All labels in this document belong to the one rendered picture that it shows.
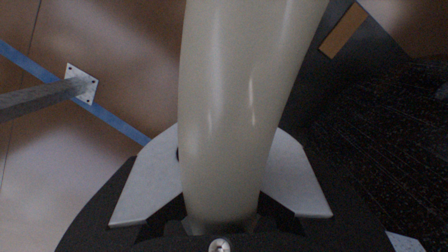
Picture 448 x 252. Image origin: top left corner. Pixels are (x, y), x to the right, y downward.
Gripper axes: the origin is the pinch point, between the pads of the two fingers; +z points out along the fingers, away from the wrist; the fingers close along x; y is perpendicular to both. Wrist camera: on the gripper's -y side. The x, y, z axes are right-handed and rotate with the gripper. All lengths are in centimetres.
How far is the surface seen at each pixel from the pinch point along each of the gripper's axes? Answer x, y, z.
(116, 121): -75, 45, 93
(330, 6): 56, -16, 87
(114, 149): -84, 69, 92
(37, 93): -89, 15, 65
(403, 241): 49, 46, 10
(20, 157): -174, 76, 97
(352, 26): 68, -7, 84
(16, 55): -126, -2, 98
